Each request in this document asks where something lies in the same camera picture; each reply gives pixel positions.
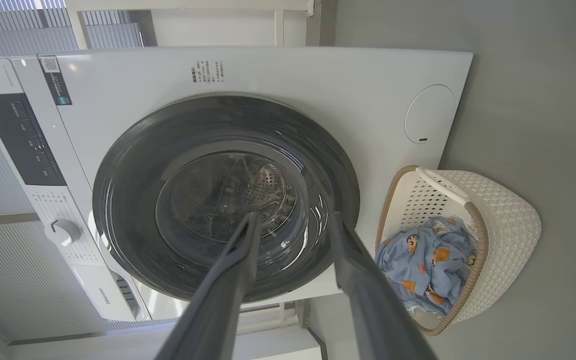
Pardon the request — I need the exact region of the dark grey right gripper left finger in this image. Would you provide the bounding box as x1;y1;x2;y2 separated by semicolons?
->
154;212;262;360

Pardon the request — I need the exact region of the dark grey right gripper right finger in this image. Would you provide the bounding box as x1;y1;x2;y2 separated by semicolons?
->
328;212;439;360

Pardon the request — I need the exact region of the blue cartoon print garment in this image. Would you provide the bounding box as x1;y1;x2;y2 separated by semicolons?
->
398;280;466;317
375;216;479;296

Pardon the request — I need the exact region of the black washing machine door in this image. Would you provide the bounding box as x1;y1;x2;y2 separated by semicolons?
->
92;94;360;303

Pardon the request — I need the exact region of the white washer control knob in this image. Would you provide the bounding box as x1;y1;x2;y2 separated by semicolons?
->
44;218;82;247

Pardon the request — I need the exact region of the white front-load washing machine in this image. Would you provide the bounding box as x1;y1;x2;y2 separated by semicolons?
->
0;46;474;323

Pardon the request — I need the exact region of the dark washer control display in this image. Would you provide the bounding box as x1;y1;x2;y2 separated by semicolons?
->
0;93;67;187

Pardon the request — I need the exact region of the white detergent drawer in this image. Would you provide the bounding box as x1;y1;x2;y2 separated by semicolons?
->
70;260;151;322

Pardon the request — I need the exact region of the cream perforated laundry basket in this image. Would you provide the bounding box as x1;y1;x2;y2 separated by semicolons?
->
375;165;542;337

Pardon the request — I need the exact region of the round white filter cover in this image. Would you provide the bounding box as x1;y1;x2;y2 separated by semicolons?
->
404;84;456;145

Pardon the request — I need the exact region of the black QR code sticker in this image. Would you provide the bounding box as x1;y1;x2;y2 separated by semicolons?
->
38;55;73;106

